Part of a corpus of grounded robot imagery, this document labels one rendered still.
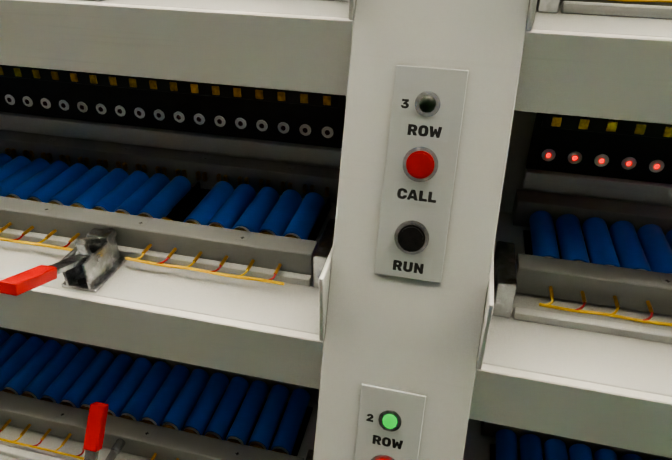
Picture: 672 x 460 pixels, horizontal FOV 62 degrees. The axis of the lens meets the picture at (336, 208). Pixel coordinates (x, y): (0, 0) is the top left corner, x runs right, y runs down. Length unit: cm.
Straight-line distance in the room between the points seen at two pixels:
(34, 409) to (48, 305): 16
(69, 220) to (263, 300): 17
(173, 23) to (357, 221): 17
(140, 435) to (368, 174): 32
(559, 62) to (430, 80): 7
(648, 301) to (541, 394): 10
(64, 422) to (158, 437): 9
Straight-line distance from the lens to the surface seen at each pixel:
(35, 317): 47
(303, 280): 40
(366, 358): 36
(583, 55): 33
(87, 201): 51
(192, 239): 42
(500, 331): 38
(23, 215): 50
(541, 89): 34
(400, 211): 33
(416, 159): 32
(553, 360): 38
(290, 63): 35
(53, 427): 58
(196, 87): 53
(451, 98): 32
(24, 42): 44
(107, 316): 43
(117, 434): 54
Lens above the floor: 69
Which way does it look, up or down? 10 degrees down
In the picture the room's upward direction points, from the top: 5 degrees clockwise
